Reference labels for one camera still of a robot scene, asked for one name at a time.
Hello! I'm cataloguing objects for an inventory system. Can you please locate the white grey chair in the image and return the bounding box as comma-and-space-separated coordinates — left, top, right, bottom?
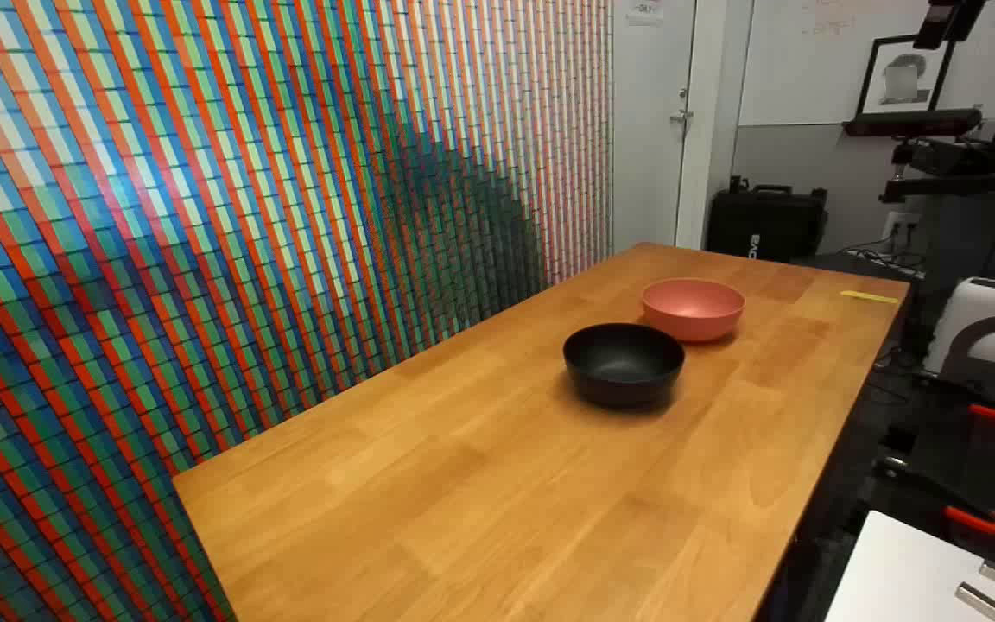
921, 275, 995, 377

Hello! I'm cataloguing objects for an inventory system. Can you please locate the pink bowl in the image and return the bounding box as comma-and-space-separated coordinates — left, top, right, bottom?
643, 280, 743, 342

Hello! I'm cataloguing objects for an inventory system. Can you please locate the overhead black camera mount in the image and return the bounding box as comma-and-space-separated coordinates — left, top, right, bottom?
912, 0, 985, 47

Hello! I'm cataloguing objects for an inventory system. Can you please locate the black shelf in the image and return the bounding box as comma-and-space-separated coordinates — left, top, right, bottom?
844, 108, 980, 137

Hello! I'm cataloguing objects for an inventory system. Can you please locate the orange-handled clamp lower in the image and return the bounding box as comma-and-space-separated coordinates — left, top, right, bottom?
873, 451, 995, 534

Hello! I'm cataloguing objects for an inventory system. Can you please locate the yellow tape strip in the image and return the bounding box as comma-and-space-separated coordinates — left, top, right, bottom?
841, 291, 903, 309

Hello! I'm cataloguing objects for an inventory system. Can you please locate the orange-handled clamp upper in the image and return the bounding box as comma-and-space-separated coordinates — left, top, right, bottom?
914, 374, 995, 422

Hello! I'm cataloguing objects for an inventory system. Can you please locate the black hard case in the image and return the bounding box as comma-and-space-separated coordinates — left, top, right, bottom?
706, 177, 830, 263

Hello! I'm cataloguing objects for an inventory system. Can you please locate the white board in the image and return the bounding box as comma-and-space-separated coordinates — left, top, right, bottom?
823, 511, 995, 622

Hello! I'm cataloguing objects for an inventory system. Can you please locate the orange-handled clamp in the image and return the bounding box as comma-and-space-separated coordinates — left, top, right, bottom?
873, 451, 995, 534
914, 374, 995, 422

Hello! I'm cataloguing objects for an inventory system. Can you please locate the framed portrait picture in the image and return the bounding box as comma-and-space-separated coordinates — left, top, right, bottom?
857, 35, 949, 117

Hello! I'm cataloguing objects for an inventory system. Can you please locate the black bowl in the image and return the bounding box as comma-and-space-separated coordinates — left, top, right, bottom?
564, 320, 683, 410

